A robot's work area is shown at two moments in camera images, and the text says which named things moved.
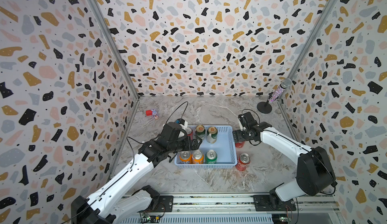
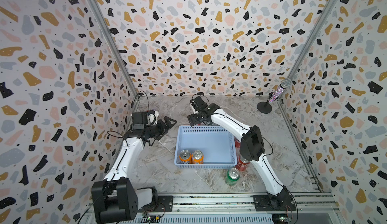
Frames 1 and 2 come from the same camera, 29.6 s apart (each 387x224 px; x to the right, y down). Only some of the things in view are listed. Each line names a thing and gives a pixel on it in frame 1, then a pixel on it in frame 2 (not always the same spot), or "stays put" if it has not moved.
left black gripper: [190, 147] -> [163, 129]
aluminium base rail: [131, 206] stays put
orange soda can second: [197, 157] stays put
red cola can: [244, 159] stays put
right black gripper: [236, 133] -> [190, 118]
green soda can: [210, 157] -> [232, 176]
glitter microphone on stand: [264, 107] stays put
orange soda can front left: [185, 157] stays put
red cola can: [240, 145] stays put
